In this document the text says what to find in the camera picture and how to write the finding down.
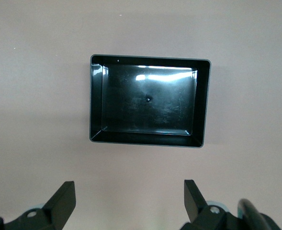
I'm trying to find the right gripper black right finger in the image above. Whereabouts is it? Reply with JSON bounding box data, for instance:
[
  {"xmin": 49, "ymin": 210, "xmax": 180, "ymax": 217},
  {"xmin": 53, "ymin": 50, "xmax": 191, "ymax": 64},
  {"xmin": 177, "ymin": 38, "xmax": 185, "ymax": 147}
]
[{"xmin": 180, "ymin": 179, "xmax": 243, "ymax": 230}]

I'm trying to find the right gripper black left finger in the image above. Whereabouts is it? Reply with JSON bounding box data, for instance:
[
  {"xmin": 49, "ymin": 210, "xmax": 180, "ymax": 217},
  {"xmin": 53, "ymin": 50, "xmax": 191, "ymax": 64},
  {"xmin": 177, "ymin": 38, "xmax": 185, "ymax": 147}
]
[{"xmin": 0, "ymin": 181, "xmax": 76, "ymax": 230}]

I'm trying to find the black plastic box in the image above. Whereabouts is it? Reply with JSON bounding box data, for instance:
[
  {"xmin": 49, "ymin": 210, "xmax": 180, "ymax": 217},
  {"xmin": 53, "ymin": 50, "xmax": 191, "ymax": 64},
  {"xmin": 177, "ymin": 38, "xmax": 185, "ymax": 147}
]
[{"xmin": 89, "ymin": 54, "xmax": 212, "ymax": 149}]

